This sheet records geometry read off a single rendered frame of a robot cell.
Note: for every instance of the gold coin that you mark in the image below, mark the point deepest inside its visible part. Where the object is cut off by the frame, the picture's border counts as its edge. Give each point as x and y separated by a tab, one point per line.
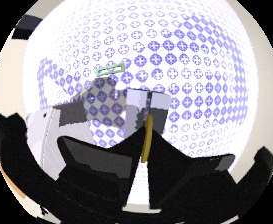
148	138

